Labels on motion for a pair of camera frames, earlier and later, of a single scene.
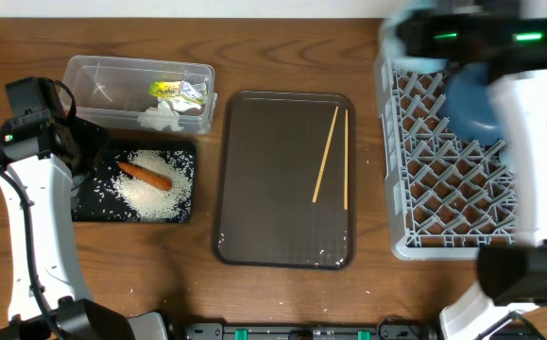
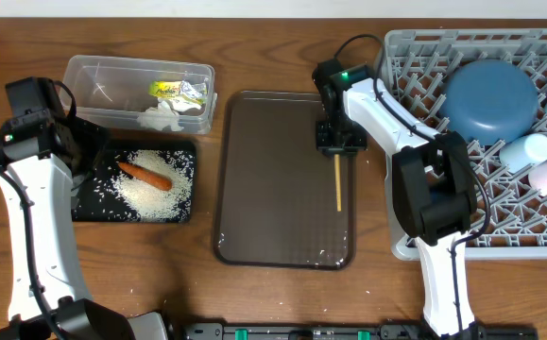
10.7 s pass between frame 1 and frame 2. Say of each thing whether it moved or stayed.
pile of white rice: stayed
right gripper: moved
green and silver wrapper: stayed
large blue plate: stayed
